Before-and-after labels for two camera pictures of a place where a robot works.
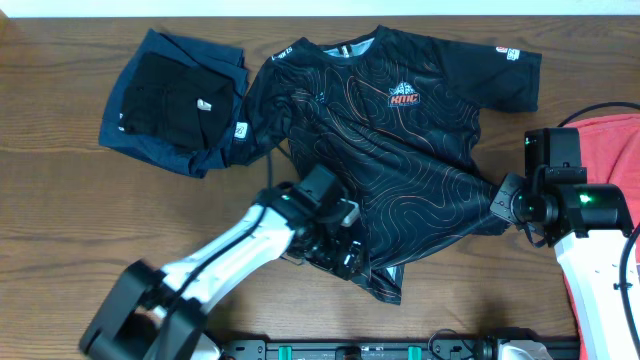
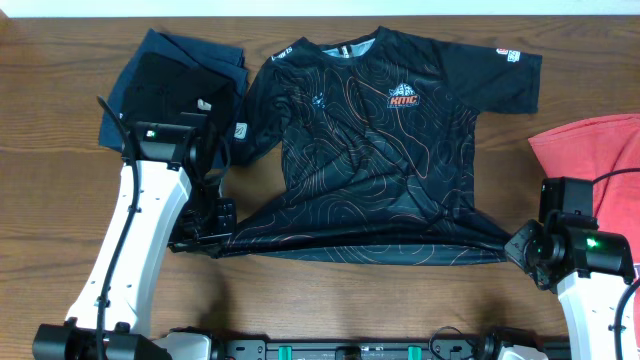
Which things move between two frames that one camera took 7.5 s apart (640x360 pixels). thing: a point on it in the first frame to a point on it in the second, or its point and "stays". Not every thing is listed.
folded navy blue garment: [227, 61] stays
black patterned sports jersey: [387, 122] stays
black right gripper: [501, 203] to [516, 246]
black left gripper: [340, 259] to [201, 232]
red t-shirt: [610, 153] stays
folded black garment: [171, 101] stays
